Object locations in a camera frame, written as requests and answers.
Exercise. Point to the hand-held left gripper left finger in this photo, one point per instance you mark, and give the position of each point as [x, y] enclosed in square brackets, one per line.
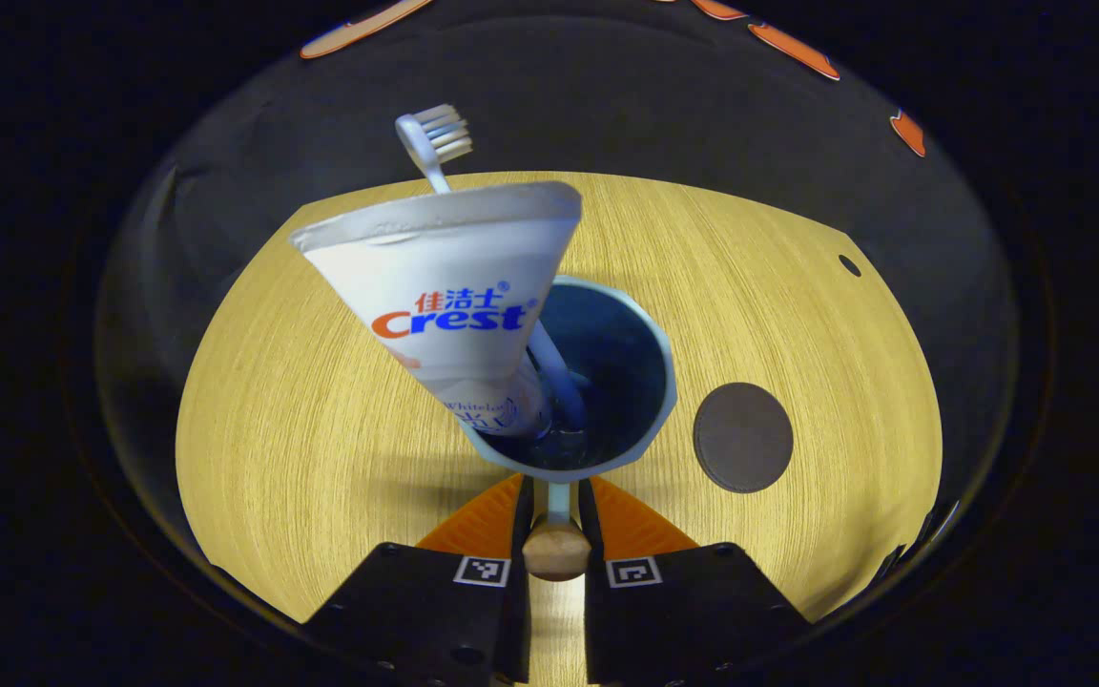
[523, 534]

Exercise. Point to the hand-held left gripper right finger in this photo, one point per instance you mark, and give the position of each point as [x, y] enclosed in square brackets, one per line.
[590, 525]

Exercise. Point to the round dark brown coaster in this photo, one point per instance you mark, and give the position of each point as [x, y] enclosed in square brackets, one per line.
[743, 437]

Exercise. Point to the white toothpaste tube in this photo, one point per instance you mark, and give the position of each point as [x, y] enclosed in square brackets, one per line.
[454, 267]

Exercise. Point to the white toothbrush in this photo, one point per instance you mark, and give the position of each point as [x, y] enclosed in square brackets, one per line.
[440, 134]

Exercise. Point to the wooden desktop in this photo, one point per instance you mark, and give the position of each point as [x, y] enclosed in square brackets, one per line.
[273, 429]

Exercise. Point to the black backdrop cloth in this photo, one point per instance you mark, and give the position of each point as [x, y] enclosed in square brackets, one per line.
[559, 105]

